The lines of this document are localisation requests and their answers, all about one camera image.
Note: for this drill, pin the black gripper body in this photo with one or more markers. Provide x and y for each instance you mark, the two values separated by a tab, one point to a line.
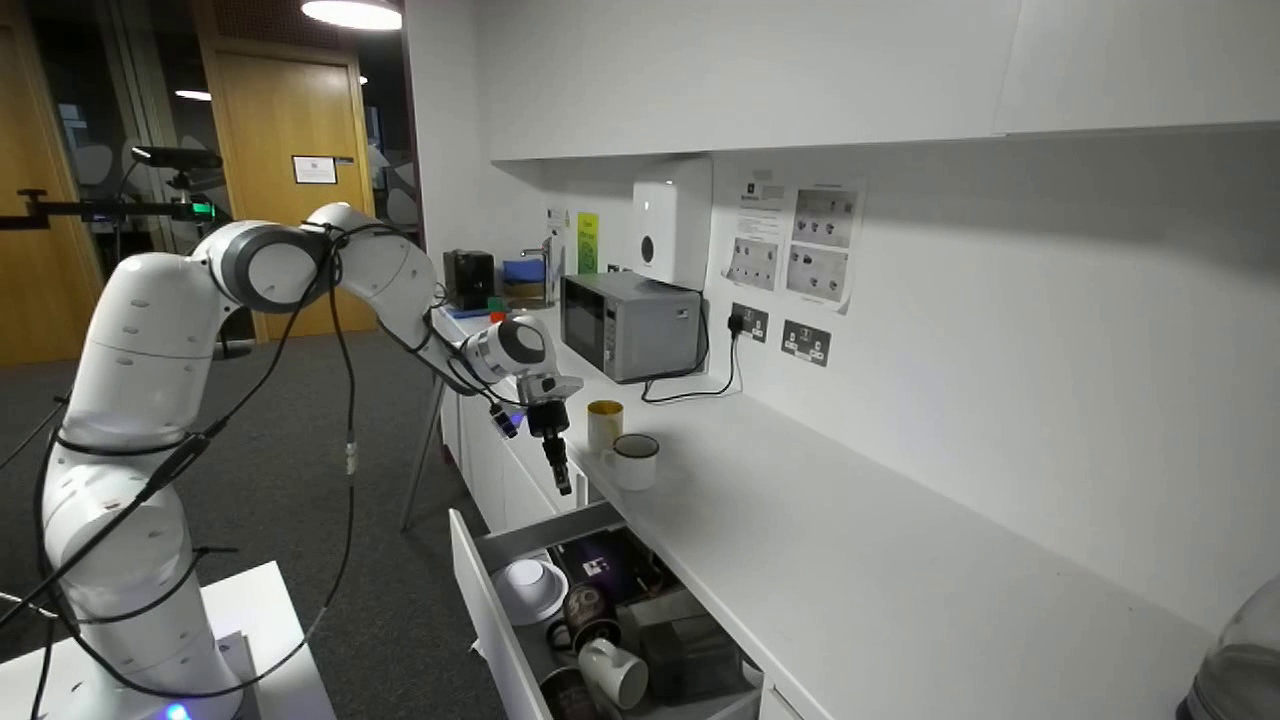
548	421

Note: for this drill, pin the white mug yellow inside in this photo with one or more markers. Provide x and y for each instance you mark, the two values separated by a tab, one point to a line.
604	424

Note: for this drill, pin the white enamel mug dark rim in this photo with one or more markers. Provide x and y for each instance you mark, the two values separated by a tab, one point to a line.
632	463

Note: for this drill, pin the brown printed mug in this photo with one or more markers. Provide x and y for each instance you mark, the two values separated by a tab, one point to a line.
585	611

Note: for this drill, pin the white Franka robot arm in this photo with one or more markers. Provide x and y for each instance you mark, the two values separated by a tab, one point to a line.
144	347

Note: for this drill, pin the white robot base platform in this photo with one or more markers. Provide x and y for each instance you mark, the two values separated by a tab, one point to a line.
272	640

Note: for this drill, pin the white open drawer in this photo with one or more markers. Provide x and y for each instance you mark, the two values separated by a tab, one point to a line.
484	627

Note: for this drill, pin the white base cabinet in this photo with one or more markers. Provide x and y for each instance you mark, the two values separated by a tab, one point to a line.
467	465

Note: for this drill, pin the white bowl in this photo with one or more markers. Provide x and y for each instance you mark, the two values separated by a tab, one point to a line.
528	587

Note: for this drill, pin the silver microwave oven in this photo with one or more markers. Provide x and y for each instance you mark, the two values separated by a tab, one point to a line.
627	334

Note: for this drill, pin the blue container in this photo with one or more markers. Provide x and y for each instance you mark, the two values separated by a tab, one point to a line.
520	274

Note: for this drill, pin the black countertop appliance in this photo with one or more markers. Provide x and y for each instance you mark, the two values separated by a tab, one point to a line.
468	280

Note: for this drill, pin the white folded napkin stack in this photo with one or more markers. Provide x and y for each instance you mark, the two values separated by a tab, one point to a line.
661	611

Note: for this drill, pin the white paper towel dispenser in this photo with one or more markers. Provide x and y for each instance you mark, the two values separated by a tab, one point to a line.
654	225

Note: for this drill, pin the dark translucent bag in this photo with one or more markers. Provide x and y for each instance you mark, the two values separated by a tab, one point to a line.
703	662

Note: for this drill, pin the white door sign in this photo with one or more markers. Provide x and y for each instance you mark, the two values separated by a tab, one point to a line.
313	169

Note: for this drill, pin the wooden door with sign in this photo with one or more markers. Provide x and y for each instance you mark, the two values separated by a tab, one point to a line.
267	135

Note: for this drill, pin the round ceiling lamp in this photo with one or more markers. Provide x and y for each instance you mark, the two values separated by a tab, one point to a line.
354	15

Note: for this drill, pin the small ceiling lamp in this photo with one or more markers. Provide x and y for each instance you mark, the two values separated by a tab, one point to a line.
194	95

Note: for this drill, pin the plain wooden door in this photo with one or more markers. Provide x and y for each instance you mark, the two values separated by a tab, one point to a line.
25	135

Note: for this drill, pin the glass kettle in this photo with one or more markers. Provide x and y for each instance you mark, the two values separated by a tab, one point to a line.
1242	665

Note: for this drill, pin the yellow green wall notice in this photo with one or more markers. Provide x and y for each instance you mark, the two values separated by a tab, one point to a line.
588	245

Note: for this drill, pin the dark double wall socket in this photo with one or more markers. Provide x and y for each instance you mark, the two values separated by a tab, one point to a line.
757	325
806	347

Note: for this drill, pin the white fused switch plate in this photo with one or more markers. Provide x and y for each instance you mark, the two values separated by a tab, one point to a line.
752	263
817	274

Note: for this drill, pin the grey printed wall notice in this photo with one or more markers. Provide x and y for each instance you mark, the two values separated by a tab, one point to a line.
825	218

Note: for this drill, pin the white wall cabinet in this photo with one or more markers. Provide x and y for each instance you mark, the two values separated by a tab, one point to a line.
801	65

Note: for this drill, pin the black camera stand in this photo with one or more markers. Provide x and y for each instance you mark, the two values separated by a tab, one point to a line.
80	211

